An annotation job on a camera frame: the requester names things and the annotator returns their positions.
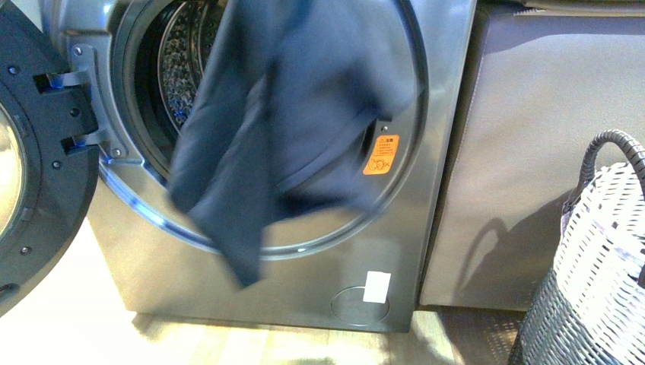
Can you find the orange warning sticker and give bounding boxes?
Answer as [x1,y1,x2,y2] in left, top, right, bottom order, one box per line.
[363,135,400,176]

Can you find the dark blue garment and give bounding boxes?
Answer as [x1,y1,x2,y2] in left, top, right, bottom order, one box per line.
[167,1,420,287]

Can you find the grey front-load washing machine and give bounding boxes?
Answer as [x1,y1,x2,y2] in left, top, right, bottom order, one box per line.
[40,1,475,332]

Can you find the white woven laundry basket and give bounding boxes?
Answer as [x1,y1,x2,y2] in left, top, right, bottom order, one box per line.
[508,129,644,364]

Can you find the grey cabinet beside washer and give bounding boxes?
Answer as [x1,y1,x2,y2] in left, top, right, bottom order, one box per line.
[419,1,644,310]

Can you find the white label sticker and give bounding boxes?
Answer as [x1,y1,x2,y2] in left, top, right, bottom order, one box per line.
[363,271,391,304]

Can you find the black washer door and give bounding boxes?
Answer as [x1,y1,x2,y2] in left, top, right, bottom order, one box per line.
[1,1,100,314]

